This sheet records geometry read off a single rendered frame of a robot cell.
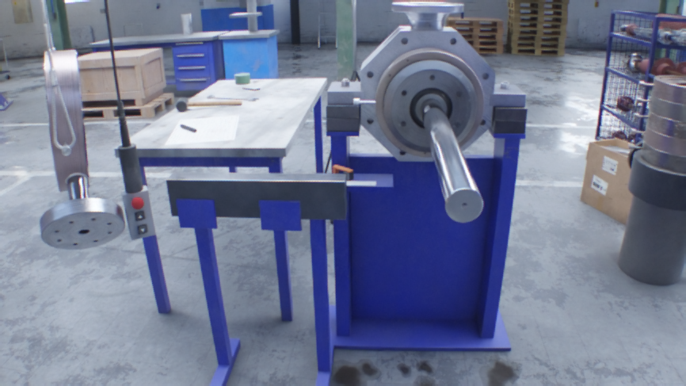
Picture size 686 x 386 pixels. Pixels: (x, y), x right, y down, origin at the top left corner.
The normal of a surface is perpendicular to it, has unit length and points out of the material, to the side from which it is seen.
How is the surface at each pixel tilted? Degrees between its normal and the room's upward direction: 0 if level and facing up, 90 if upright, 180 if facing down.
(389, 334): 0
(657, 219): 90
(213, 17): 90
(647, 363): 0
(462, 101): 90
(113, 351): 0
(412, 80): 90
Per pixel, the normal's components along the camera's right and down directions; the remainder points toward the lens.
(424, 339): -0.02, -0.92
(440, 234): -0.07, 0.40
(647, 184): -0.94, 0.15
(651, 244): -0.66, 0.31
